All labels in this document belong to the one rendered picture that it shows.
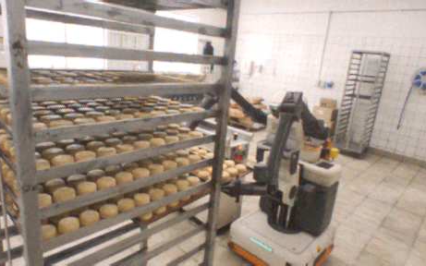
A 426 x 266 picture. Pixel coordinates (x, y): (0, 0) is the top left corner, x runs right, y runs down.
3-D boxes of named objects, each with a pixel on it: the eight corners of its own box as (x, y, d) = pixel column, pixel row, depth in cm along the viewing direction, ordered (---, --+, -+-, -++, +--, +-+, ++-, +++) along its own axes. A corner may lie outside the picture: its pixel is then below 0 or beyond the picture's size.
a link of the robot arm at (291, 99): (302, 85, 132) (282, 86, 138) (297, 113, 129) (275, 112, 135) (324, 122, 166) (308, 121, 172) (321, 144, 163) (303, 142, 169)
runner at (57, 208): (212, 161, 109) (213, 153, 109) (217, 163, 108) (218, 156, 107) (18, 220, 63) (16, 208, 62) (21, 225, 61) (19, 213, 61)
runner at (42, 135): (216, 114, 105) (217, 107, 104) (222, 116, 103) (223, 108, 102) (9, 143, 59) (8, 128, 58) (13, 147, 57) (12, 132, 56)
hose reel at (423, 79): (425, 134, 484) (444, 68, 456) (423, 135, 472) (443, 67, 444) (397, 128, 511) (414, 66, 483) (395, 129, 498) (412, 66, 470)
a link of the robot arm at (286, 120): (303, 109, 134) (281, 108, 141) (299, 102, 130) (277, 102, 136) (279, 197, 120) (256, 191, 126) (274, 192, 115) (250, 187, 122)
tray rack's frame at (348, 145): (341, 144, 570) (360, 52, 525) (369, 151, 539) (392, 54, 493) (330, 150, 522) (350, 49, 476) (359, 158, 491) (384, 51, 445)
